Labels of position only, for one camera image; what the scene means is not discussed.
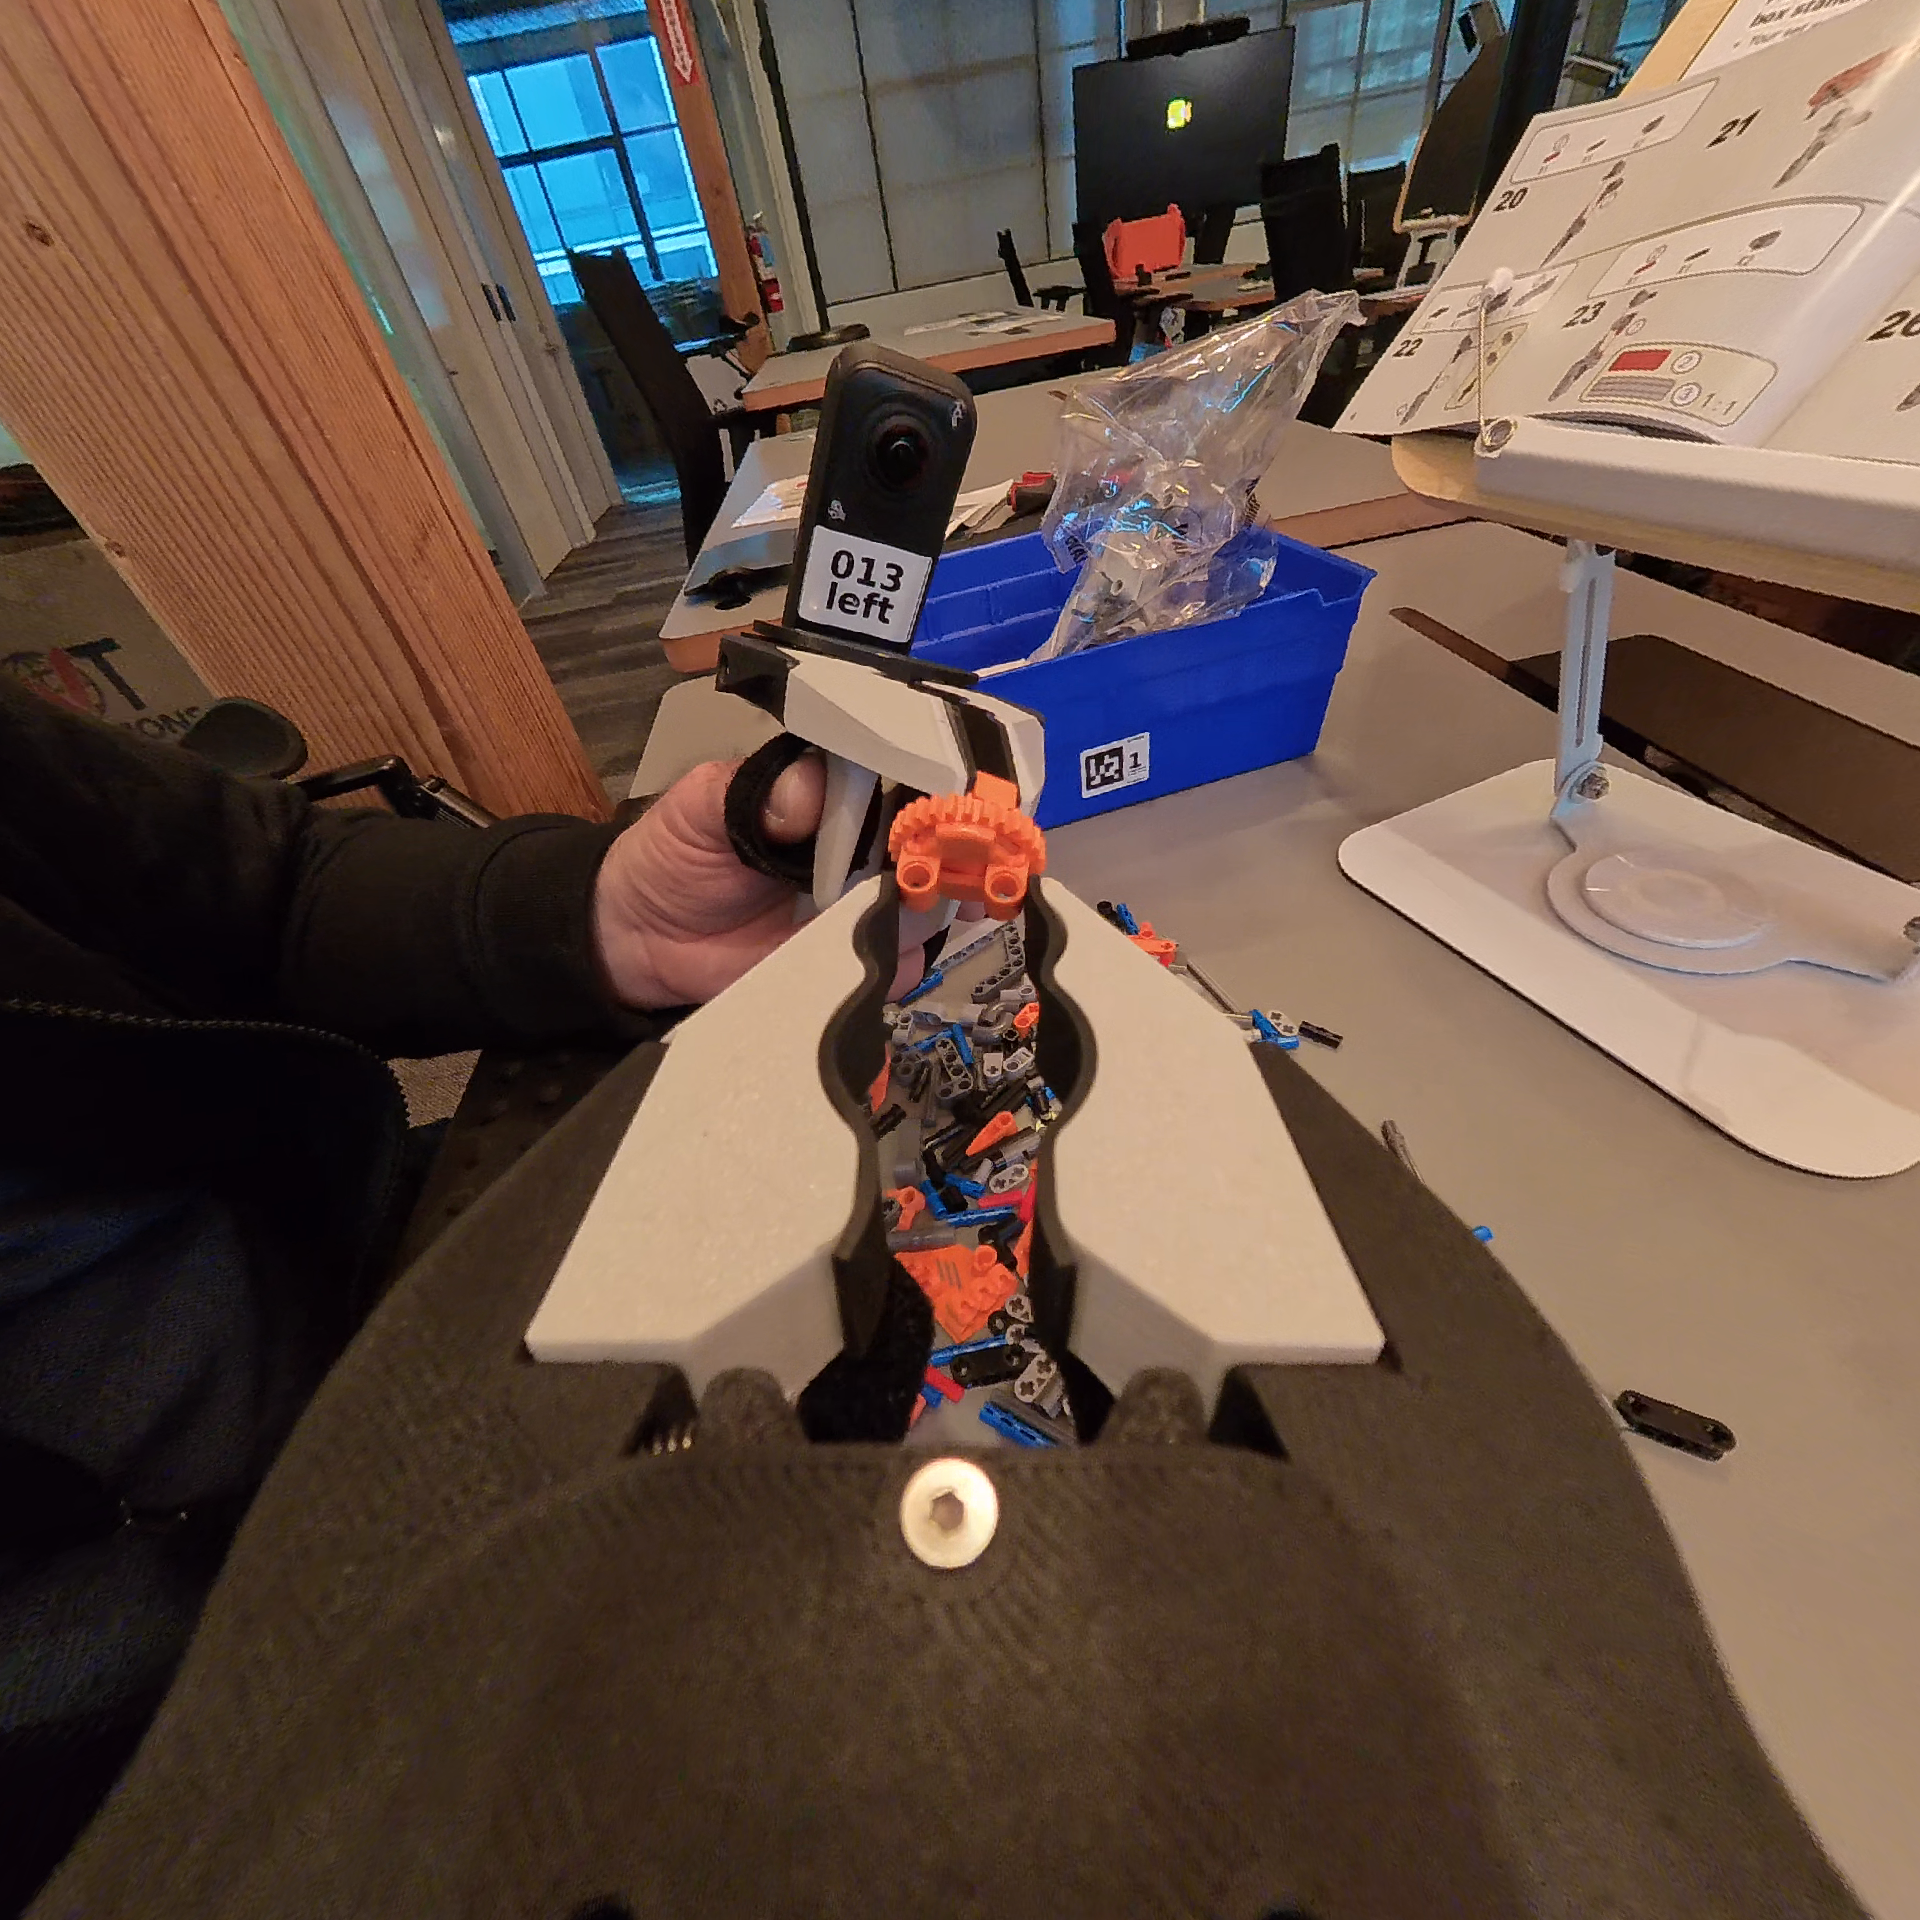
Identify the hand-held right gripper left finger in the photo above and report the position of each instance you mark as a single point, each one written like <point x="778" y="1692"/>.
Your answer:
<point x="704" y="1172"/>

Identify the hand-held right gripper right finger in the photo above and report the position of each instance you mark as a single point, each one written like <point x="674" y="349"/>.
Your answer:
<point x="1200" y="1172"/>

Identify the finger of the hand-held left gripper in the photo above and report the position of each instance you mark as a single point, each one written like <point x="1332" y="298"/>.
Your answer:
<point x="1023" y="751"/>

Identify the orange gear piece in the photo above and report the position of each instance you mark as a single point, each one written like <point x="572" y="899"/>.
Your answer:
<point x="938" y="820"/>

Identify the pile of building pieces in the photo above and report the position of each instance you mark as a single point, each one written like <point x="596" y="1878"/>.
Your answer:
<point x="960" y="1081"/>

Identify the person's left forearm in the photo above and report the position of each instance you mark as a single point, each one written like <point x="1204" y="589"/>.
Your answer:
<point x="375" y="916"/>

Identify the person's left hand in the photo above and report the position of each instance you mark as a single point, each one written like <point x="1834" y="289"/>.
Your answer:
<point x="674" y="902"/>

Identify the blue plastic bin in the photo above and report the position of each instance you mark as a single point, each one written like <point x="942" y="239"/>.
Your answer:
<point x="1200" y="722"/>

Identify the red fire extinguisher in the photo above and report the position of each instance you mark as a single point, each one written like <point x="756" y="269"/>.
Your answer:
<point x="770" y="270"/>

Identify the black office chair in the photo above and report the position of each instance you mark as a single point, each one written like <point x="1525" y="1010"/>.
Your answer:
<point x="645" y="375"/>

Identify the clear plastic bag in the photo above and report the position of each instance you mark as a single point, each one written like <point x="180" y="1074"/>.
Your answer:
<point x="1172" y="452"/>

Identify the window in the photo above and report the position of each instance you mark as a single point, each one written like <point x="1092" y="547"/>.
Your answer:
<point x="585" y="166"/>

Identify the white book stand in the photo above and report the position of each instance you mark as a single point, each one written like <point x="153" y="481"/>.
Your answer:
<point x="1501" y="870"/>

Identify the black monitor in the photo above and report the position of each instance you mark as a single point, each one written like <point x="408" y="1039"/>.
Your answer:
<point x="1200" y="149"/>

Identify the black beam piece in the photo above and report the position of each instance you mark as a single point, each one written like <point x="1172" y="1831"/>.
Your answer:
<point x="1673" y="1426"/>

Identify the person's dark clothing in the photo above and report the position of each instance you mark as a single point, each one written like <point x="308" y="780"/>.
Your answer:
<point x="150" y="1277"/>

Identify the black chair armrest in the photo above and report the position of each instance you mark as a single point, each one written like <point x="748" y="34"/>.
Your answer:
<point x="247" y="735"/>

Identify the wooden pillar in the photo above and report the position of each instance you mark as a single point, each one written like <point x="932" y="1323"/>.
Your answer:
<point x="224" y="375"/>

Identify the instruction booklet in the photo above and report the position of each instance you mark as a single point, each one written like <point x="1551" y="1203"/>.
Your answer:
<point x="1652" y="226"/>

